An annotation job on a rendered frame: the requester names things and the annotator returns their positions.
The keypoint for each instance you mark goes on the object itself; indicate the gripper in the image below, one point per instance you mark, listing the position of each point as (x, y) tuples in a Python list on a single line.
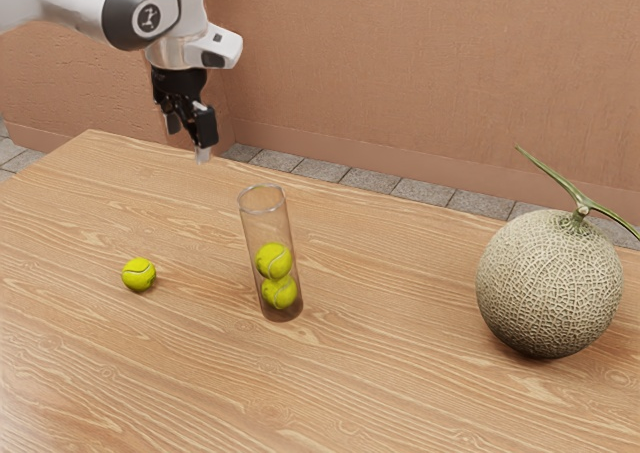
[(179, 84)]

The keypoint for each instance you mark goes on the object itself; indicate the clear plastic tube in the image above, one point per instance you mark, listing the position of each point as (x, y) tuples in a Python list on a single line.
[(260, 223)]

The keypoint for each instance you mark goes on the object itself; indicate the yellow tennis ball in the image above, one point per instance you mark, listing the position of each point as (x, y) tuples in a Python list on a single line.
[(138, 274), (279, 293), (273, 260)]

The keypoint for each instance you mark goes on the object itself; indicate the netted melon with green stem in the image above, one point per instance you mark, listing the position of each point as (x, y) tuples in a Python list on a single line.
[(550, 283)]

